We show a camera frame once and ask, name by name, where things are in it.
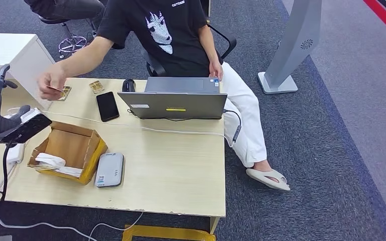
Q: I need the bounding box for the grey kiosk stand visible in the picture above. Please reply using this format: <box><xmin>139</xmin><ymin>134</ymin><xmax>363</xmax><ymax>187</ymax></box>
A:
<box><xmin>257</xmin><ymin>0</ymin><xmax>323</xmax><ymax>95</ymax></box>

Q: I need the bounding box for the gold patterned ID card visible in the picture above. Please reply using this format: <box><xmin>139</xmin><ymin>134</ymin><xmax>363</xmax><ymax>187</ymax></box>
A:
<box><xmin>88</xmin><ymin>80</ymin><xmax>105</xmax><ymax>94</ymax></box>

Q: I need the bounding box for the person's right hand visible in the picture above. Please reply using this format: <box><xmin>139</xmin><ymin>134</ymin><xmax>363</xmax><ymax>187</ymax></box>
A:
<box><xmin>36</xmin><ymin>63</ymin><xmax>68</xmax><ymax>101</ymax></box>

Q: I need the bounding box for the person's left hand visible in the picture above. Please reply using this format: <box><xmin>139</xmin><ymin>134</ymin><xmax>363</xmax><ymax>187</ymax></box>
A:
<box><xmin>209</xmin><ymin>60</ymin><xmax>224</xmax><ymax>81</ymax></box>

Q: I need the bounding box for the grey card reader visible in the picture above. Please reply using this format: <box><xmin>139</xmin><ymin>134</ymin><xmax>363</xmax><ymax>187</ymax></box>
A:
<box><xmin>94</xmin><ymin>152</ymin><xmax>125</xmax><ymax>189</ymax></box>

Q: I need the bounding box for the white cabinet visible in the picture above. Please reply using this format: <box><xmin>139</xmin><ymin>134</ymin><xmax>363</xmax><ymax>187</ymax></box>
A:
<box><xmin>0</xmin><ymin>33</ymin><xmax>55</xmax><ymax>110</ymax></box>

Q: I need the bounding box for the brown cardboard box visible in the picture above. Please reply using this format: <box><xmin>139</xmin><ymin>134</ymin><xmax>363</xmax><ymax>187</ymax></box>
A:
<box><xmin>27</xmin><ymin>121</ymin><xmax>109</xmax><ymax>186</ymax></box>

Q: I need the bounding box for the black stool with chrome base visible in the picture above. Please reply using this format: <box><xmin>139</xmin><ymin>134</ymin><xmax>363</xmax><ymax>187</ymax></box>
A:
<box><xmin>39</xmin><ymin>17</ymin><xmax>92</xmax><ymax>60</ymax></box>

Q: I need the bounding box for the white paper wrapping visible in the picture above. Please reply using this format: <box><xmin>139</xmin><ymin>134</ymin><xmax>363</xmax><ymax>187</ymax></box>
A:
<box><xmin>35</xmin><ymin>152</ymin><xmax>84</xmax><ymax>178</ymax></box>

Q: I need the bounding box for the white charger cable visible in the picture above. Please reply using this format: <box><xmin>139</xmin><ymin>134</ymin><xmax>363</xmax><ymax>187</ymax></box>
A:
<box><xmin>6</xmin><ymin>107</ymin><xmax>236</xmax><ymax>149</ymax></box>

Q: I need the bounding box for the yellow floor frame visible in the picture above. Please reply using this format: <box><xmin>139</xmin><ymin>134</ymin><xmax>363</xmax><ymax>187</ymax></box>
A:
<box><xmin>122</xmin><ymin>224</ymin><xmax>217</xmax><ymax>241</ymax></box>

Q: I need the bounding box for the grey laptop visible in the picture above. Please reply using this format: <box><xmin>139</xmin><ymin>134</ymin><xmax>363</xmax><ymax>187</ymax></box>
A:
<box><xmin>117</xmin><ymin>76</ymin><xmax>228</xmax><ymax>120</ymax></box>

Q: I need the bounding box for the beige slipper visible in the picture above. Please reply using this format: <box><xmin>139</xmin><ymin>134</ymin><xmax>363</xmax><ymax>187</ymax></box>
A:
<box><xmin>245</xmin><ymin>168</ymin><xmax>291</xmax><ymax>192</ymax></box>

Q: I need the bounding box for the gold key card stack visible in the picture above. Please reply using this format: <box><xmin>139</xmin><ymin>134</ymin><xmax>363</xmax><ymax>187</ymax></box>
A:
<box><xmin>58</xmin><ymin>85</ymin><xmax>72</xmax><ymax>101</ymax></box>

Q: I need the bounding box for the black smartphone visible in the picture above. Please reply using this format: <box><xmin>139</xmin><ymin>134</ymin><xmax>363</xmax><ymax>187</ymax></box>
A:
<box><xmin>95</xmin><ymin>91</ymin><xmax>121</xmax><ymax>123</ymax></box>

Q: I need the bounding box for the black computer mouse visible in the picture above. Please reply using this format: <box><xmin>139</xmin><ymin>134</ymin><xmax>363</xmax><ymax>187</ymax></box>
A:
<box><xmin>122</xmin><ymin>78</ymin><xmax>137</xmax><ymax>92</ymax></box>

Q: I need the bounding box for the white looped cable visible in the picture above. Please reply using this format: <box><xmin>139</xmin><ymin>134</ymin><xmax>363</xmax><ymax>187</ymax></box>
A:
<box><xmin>89</xmin><ymin>211</ymin><xmax>144</xmax><ymax>241</ymax></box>

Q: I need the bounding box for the person on stool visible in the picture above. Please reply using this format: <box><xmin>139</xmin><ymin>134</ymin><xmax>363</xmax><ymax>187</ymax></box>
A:
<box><xmin>23</xmin><ymin>0</ymin><xmax>106</xmax><ymax>34</ymax></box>

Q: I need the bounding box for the black office chair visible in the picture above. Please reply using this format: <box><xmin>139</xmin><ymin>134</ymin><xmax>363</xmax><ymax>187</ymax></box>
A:
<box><xmin>140</xmin><ymin>23</ymin><xmax>238</xmax><ymax>78</ymax></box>

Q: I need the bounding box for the black cable with adapter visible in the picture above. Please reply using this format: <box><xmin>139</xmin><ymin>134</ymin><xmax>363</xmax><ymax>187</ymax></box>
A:
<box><xmin>223</xmin><ymin>109</ymin><xmax>242</xmax><ymax>144</ymax></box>

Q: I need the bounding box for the white power strip cable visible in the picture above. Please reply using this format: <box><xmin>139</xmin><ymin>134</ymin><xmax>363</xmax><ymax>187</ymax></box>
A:
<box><xmin>0</xmin><ymin>163</ymin><xmax>99</xmax><ymax>241</ymax></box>

